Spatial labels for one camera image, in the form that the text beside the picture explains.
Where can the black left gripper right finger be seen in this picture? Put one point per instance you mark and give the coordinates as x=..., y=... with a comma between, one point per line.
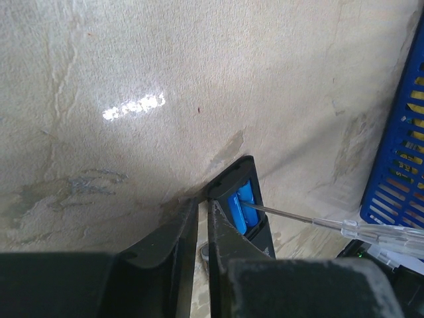
x=245, y=282

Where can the dark battery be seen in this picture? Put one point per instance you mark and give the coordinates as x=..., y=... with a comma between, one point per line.
x=204, y=253

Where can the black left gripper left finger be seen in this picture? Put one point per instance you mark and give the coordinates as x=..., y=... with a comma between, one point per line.
x=152, y=278

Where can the blue plastic basket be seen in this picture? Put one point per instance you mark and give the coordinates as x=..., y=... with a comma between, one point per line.
x=394, y=192

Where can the blue battery in black remote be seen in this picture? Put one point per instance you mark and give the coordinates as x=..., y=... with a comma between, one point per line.
x=237, y=214

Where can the blue battery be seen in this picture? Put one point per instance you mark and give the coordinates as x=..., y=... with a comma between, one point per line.
x=237, y=214
x=246, y=198

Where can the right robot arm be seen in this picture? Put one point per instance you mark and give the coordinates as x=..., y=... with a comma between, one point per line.
x=405, y=273

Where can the black remote control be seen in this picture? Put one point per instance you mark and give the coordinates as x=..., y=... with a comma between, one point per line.
x=236, y=189

